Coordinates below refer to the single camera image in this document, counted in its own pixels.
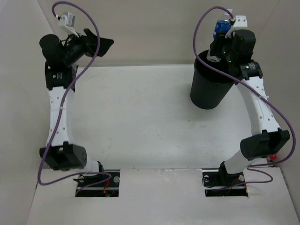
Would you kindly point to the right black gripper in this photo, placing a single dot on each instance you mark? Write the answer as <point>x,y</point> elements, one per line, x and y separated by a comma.
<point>216,46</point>

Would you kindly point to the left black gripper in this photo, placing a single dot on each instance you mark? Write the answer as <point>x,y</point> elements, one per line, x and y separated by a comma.
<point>88,43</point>

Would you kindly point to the blue label plastic bottle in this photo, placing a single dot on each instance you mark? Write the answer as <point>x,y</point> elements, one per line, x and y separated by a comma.
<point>221,28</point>

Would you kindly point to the black plastic bin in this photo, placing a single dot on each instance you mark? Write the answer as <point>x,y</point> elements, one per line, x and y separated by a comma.
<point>208,86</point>

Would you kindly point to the red label plastic bottle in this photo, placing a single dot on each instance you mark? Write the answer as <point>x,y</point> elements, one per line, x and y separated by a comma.
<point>272,158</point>

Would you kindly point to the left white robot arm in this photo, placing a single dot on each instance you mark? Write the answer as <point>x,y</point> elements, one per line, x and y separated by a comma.
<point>60,73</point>

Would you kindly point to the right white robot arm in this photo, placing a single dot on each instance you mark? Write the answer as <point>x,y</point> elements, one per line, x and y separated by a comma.
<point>267,136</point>

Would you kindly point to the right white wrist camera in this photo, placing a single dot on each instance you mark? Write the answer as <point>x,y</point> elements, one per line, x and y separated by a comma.
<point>240,23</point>

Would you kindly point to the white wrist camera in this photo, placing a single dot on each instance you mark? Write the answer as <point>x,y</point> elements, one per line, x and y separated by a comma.
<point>66,23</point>
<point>240,23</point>

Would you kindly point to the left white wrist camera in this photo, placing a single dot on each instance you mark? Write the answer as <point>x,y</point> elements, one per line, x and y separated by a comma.
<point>66,23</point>

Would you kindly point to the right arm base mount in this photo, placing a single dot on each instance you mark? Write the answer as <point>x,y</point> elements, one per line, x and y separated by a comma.
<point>215,186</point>

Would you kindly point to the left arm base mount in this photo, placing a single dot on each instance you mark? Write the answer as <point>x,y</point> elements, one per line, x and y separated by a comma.
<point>98,185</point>

